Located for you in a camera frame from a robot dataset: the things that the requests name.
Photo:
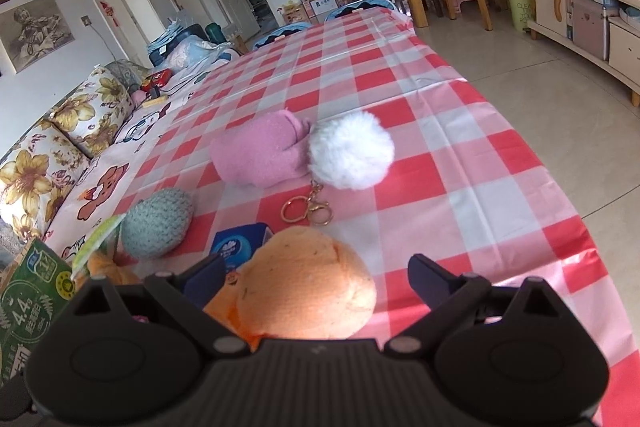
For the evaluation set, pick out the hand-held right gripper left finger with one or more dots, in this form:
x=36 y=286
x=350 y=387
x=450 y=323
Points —
x=207 y=274

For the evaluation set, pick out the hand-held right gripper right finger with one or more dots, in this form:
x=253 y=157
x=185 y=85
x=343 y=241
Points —
x=425 y=277

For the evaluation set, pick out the blue tissue pack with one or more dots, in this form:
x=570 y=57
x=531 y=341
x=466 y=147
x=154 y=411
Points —
x=237 y=247

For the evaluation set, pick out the peach plush toy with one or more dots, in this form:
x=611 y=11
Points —
x=305 y=282

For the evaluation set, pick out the pink plush cloth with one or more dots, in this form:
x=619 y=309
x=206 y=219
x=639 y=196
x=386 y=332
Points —
x=255 y=152

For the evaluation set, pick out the green printed cardboard box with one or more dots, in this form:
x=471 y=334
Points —
x=30 y=297

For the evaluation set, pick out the teal crocheted ball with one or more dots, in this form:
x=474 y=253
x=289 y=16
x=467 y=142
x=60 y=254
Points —
x=157 y=222

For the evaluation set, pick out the sofa with cartoon cover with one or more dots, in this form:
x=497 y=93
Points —
x=145 y=132

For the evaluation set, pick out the floral sofa cushion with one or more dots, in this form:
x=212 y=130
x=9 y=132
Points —
x=92 y=107
x=30 y=187

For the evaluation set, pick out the green waste bin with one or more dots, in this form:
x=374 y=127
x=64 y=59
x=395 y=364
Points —
x=520 y=9

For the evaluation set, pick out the white carton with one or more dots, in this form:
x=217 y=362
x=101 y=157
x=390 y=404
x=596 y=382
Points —
x=321 y=8

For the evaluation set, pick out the silver metal case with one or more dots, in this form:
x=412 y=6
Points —
x=589 y=27

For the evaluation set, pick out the cream television cabinet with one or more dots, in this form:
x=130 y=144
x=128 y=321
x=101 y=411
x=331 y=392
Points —
x=555 y=7

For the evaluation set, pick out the pencil drawing wall picture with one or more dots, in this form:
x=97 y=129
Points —
x=35 y=32

